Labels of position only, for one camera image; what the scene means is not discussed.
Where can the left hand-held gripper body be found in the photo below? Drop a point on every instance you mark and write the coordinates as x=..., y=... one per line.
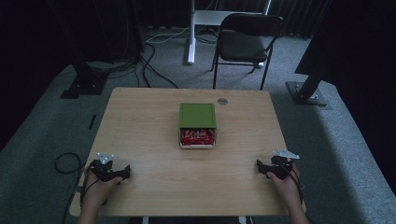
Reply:
x=104, y=171

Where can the pile of red packets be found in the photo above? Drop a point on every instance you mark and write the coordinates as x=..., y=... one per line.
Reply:
x=198, y=137

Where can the black metal stand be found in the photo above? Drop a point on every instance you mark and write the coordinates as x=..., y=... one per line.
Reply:
x=306, y=91
x=84, y=82

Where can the person's left hand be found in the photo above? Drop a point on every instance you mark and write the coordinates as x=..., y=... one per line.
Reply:
x=96, y=191

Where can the small black strip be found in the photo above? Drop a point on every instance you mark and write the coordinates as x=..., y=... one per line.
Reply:
x=92, y=122

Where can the white drawer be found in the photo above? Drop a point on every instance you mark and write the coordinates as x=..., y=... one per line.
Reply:
x=196, y=146

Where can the white desk frame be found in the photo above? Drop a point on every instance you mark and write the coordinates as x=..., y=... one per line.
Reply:
x=191, y=46

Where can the white table leg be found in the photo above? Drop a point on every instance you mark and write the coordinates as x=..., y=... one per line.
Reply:
x=145, y=220
x=242, y=220

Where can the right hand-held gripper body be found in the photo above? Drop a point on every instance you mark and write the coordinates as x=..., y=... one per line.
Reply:
x=280, y=169

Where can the green box lid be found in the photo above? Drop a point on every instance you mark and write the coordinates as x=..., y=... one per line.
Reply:
x=197, y=115

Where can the dark pleated curtain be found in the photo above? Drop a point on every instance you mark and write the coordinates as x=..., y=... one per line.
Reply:
x=299, y=15

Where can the person's right hand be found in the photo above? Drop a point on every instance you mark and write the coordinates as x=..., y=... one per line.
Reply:
x=288, y=189

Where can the black folding chair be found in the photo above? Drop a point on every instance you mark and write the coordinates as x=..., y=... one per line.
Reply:
x=243, y=46

